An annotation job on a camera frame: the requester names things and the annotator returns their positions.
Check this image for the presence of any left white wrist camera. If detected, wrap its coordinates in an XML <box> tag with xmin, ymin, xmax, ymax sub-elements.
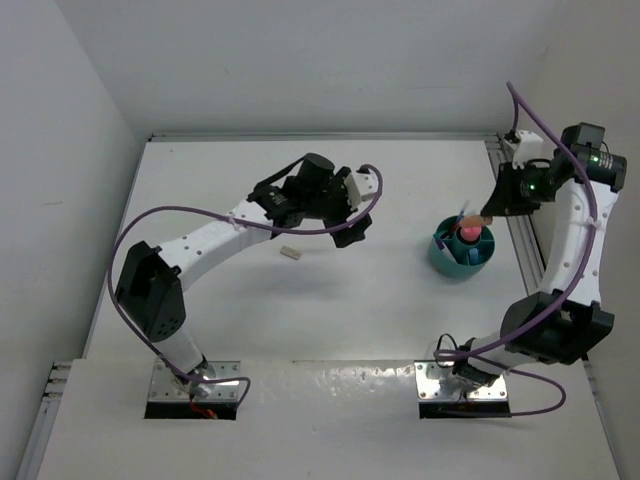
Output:
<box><xmin>344</xmin><ymin>172</ymin><xmax>379</xmax><ymax>211</ymax></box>

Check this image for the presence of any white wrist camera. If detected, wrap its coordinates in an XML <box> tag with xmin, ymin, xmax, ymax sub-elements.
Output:
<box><xmin>344</xmin><ymin>172</ymin><xmax>379</xmax><ymax>211</ymax></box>
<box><xmin>504</xmin><ymin>130</ymin><xmax>544</xmax><ymax>169</ymax></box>

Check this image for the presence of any grey eraser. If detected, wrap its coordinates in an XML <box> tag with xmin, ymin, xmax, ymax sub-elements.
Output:
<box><xmin>280</xmin><ymin>246</ymin><xmax>302</xmax><ymax>260</ymax></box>

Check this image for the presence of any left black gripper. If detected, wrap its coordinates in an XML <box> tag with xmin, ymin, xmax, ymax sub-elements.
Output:
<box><xmin>302</xmin><ymin>166</ymin><xmax>370</xmax><ymax>246</ymax></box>

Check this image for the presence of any metal base plate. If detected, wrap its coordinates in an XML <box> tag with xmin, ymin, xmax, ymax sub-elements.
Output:
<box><xmin>148</xmin><ymin>360</ymin><xmax>241</xmax><ymax>403</ymax></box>
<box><xmin>414</xmin><ymin>360</ymin><xmax>508</xmax><ymax>403</ymax></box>

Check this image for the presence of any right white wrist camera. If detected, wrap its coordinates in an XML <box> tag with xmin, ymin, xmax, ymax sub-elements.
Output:
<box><xmin>504</xmin><ymin>130</ymin><xmax>544</xmax><ymax>169</ymax></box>

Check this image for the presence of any green capped white marker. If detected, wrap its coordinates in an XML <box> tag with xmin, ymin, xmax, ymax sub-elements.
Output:
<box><xmin>443</xmin><ymin>246</ymin><xmax>460</xmax><ymax>264</ymax></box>

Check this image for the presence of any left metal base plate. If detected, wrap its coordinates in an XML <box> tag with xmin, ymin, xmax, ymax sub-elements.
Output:
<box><xmin>148</xmin><ymin>360</ymin><xmax>241</xmax><ymax>403</ymax></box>

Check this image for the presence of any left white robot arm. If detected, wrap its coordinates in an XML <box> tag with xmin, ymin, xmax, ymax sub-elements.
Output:
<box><xmin>108</xmin><ymin>153</ymin><xmax>383</xmax><ymax>385</ymax></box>

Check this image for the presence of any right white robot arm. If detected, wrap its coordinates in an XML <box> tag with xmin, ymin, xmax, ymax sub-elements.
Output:
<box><xmin>452</xmin><ymin>123</ymin><xmax>627</xmax><ymax>386</ymax></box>

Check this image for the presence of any blue highlighter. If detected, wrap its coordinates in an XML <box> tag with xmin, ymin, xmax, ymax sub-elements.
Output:
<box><xmin>468</xmin><ymin>248</ymin><xmax>479</xmax><ymax>265</ymax></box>

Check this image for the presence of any blue ink refill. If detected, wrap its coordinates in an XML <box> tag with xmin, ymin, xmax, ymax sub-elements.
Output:
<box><xmin>455</xmin><ymin>199</ymin><xmax>470</xmax><ymax>224</ymax></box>

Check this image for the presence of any orange highlighter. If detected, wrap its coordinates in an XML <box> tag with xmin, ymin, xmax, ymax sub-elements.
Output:
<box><xmin>459</xmin><ymin>215</ymin><xmax>493</xmax><ymax>228</ymax></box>

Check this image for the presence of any pink highlighter marker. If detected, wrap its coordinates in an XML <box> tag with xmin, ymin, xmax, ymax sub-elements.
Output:
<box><xmin>459</xmin><ymin>226</ymin><xmax>482</xmax><ymax>244</ymax></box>

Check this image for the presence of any purple capped white marker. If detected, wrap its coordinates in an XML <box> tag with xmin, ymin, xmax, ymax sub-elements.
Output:
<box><xmin>435</xmin><ymin>237</ymin><xmax>452</xmax><ymax>262</ymax></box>

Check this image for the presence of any teal round divided organizer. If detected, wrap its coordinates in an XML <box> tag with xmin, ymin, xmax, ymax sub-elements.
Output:
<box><xmin>427</xmin><ymin>215</ymin><xmax>495</xmax><ymax>281</ymax></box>

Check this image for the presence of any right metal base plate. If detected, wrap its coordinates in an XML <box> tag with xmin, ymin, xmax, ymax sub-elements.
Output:
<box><xmin>414</xmin><ymin>360</ymin><xmax>508</xmax><ymax>403</ymax></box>

